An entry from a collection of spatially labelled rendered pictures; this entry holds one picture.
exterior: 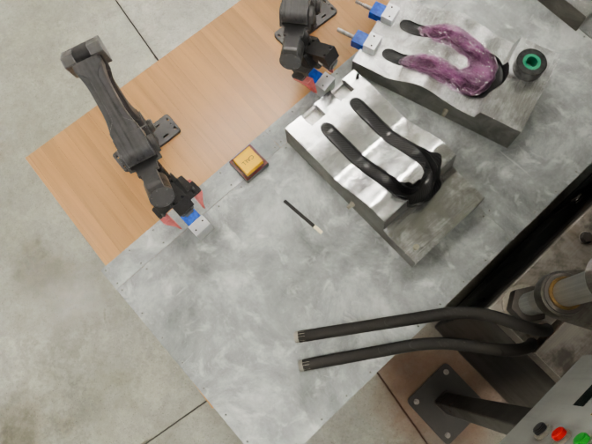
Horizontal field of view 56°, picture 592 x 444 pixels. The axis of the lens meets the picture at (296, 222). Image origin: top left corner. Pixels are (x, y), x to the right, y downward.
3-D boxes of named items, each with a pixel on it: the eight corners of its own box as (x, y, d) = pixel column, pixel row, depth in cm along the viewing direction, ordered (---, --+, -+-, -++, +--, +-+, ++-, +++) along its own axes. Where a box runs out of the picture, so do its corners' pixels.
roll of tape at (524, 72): (507, 74, 150) (511, 67, 146) (519, 50, 151) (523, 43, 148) (535, 86, 148) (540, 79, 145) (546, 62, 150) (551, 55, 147)
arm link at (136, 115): (156, 141, 150) (97, 47, 123) (134, 152, 149) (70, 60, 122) (150, 127, 153) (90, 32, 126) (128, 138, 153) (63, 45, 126)
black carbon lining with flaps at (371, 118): (316, 132, 152) (316, 117, 143) (358, 95, 154) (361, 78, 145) (407, 222, 144) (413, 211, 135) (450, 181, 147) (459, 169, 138)
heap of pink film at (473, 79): (394, 68, 157) (398, 53, 150) (423, 20, 161) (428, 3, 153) (477, 109, 153) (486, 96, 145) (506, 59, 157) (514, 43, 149)
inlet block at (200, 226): (170, 208, 155) (165, 203, 150) (183, 196, 156) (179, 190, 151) (200, 240, 152) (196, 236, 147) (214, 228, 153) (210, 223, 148)
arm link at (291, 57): (308, 71, 143) (309, 35, 132) (275, 68, 143) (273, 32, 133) (314, 40, 148) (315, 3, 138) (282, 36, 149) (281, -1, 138)
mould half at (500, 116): (351, 70, 164) (353, 50, 153) (392, 3, 169) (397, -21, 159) (506, 148, 156) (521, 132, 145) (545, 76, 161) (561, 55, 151)
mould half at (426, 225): (286, 141, 159) (284, 121, 146) (351, 85, 163) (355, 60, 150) (411, 267, 148) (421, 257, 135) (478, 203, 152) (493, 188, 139)
